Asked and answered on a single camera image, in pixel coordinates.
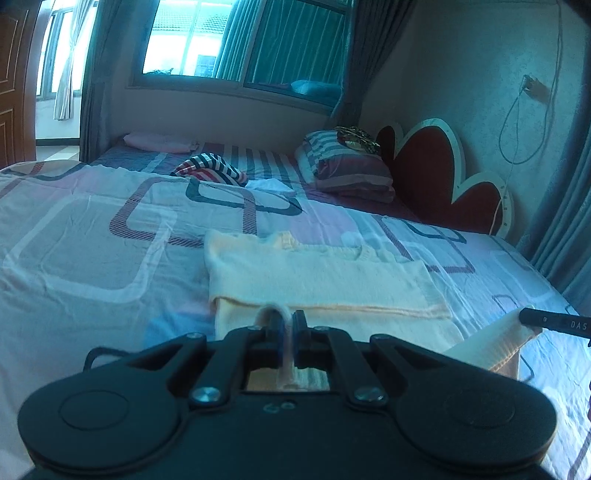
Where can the white sheer curtain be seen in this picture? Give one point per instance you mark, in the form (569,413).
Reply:
(69,69)

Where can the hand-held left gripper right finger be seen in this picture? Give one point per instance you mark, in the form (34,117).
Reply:
(295,341)

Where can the sliding glass window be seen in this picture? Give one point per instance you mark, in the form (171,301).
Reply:
(194,41)

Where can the teal cushion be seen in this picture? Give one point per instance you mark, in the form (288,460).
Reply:
(318,91)

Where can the red white black striped cloth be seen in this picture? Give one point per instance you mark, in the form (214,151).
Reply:
(210,170)

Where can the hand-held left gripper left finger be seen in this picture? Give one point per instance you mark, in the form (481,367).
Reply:
(279,339)

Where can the small white cloth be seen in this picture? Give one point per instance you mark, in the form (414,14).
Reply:
(270,185)

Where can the dark striped bed sheet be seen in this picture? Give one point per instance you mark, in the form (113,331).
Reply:
(272,164)

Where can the grey-blue pleated curtain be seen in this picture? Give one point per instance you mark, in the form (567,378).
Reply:
(568,221)

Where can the bed with patterned sheet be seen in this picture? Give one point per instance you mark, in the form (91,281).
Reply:
(92,230)

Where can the dark grey curtain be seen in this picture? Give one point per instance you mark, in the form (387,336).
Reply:
(369,60)
(106,101)

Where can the striped maroon pillow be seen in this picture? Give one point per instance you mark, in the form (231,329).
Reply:
(360,191)
(341,159)

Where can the brown wooden door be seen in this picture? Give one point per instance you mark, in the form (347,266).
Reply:
(16,83)

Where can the red and white headboard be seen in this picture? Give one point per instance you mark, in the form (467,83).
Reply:
(429,175)

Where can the cream knit sweater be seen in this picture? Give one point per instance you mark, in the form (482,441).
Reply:
(323,281)

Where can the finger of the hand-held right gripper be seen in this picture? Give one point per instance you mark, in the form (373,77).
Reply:
(540,317)

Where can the wall socket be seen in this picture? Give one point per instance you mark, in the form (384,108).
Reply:
(535,87)

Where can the dark bag on pillows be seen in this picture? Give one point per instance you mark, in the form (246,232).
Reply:
(358,138)

